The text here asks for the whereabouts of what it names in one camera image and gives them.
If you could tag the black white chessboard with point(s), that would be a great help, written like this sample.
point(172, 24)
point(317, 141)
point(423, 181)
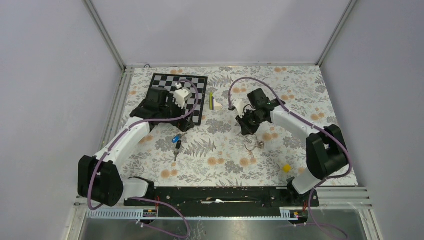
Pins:
point(162, 87)

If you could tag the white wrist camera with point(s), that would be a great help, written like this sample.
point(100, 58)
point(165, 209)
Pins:
point(239, 106)
point(181, 95)

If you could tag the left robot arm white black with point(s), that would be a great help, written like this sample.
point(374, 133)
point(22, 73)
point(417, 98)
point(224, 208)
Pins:
point(99, 177)

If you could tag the floral patterned mat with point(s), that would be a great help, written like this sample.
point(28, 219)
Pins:
point(213, 153)

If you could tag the metal keyring with keys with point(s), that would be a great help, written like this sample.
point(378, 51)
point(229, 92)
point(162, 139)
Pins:
point(252, 143)

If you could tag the yellow small cube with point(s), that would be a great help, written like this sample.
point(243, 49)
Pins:
point(286, 168)

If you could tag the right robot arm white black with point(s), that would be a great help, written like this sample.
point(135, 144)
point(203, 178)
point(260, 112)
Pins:
point(325, 146)

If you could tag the green white small block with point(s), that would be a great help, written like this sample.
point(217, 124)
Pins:
point(214, 105)

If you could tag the blue tag key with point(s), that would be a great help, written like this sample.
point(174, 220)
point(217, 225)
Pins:
point(178, 137)

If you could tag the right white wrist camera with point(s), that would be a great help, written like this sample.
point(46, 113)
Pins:
point(239, 106)

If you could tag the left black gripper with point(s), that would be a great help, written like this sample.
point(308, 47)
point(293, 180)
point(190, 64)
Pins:
point(184, 124)

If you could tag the white slotted cable duct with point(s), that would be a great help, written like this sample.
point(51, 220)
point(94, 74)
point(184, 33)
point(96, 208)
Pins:
point(163, 213)

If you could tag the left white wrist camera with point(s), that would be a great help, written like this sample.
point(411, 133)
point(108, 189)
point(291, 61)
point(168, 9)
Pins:
point(181, 95)

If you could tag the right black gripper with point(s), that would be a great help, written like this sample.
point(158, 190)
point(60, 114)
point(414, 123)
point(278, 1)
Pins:
point(246, 129)

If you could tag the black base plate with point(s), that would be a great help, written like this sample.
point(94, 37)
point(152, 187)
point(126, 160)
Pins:
point(242, 199)

